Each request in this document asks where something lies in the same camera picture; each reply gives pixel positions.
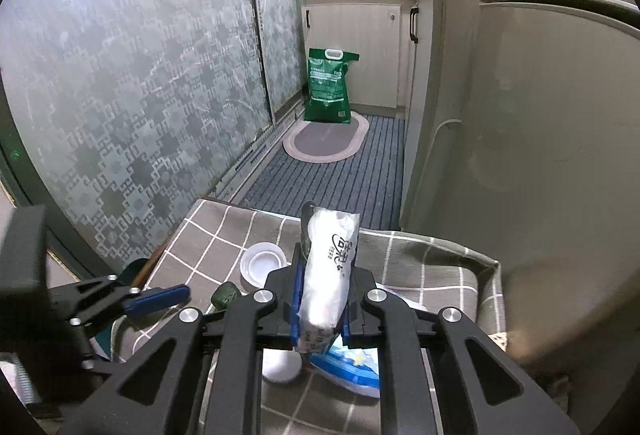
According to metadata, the oval grey floor mat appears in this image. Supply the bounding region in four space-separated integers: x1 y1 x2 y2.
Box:
282 111 370 164

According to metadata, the green rice bag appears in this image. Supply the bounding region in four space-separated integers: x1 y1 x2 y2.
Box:
304 48 359 124

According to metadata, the green fruit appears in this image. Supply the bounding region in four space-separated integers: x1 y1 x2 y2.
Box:
209 281 242 311

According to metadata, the white kitchen cabinet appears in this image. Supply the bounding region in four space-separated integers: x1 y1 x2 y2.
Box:
299 0 484 196

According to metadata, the blue white tissue pack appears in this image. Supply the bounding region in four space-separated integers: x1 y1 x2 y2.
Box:
308 283 417 399

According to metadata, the teal plastic trash bin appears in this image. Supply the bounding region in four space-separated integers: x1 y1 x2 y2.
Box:
91 257 149 360

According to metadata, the silver refrigerator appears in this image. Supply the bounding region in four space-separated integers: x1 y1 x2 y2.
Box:
399 0 640 366

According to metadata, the frosted sliding glass door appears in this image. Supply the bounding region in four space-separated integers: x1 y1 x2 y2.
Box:
1 0 306 269

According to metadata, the white snack bag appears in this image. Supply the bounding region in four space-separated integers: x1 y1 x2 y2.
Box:
294 200 362 355

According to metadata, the grey checked tablecloth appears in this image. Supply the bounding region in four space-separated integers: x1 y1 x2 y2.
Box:
112 198 508 435

